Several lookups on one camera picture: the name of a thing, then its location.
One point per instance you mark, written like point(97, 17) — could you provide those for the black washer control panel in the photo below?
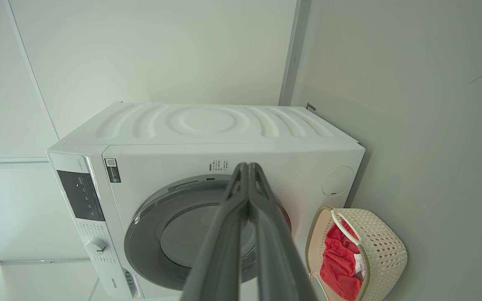
point(82, 196)

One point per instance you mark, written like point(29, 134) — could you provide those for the round white filter cover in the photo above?
point(337, 180)

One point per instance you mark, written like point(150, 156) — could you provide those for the dark QR code sticker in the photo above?
point(112, 170)

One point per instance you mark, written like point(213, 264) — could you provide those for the white cloth garment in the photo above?
point(359, 264)

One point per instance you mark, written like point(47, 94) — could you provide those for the cream perforated laundry basket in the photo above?
point(385, 246)

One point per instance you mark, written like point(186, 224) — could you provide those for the white front-load washing machine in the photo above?
point(224, 125)

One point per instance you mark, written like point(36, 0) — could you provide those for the white washer dial knob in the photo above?
point(96, 246)

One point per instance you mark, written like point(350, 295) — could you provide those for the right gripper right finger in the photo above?
point(274, 251)

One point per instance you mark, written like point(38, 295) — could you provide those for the small dark wall bracket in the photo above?
point(310, 106)

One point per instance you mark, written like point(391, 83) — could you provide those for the dark round glass washer door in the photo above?
point(174, 234)

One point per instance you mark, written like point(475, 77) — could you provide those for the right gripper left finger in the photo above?
point(220, 251)

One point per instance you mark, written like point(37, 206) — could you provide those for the red garment with white trim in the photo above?
point(337, 267)

